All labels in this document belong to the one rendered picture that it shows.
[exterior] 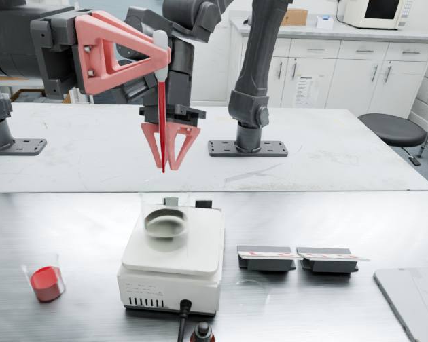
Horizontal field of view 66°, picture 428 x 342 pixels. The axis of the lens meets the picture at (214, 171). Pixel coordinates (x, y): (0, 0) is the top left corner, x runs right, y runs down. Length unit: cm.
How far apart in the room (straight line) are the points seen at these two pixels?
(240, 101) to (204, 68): 266
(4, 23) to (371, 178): 73
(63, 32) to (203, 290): 31
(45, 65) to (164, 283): 27
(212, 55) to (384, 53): 151
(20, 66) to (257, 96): 50
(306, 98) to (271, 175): 233
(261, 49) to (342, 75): 240
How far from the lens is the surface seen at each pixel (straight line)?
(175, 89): 52
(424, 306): 57
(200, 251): 43
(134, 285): 44
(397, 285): 58
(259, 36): 74
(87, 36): 32
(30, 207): 70
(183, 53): 54
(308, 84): 302
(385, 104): 341
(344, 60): 307
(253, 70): 74
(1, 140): 90
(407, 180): 87
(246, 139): 80
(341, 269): 56
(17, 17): 34
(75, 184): 74
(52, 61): 33
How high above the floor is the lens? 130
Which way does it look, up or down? 32 degrees down
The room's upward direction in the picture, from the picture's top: 3 degrees clockwise
